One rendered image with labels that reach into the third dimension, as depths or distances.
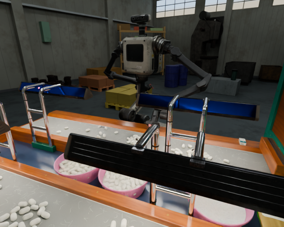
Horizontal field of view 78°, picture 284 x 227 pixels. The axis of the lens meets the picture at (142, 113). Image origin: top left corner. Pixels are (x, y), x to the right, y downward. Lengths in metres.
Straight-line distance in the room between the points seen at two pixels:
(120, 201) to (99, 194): 0.10
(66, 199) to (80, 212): 0.11
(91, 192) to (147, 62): 1.19
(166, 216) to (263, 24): 10.19
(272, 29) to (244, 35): 1.11
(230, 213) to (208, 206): 0.09
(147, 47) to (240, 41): 9.15
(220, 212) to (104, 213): 0.46
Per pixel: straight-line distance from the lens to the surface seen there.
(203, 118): 0.82
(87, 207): 0.86
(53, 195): 0.95
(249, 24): 10.63
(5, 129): 0.89
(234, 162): 1.19
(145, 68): 1.68
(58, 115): 1.83
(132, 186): 0.91
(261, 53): 10.51
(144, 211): 0.78
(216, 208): 0.89
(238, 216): 0.91
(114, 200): 0.82
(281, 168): 1.06
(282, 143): 1.22
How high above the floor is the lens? 1.36
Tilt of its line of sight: 20 degrees down
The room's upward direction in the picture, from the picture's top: straight up
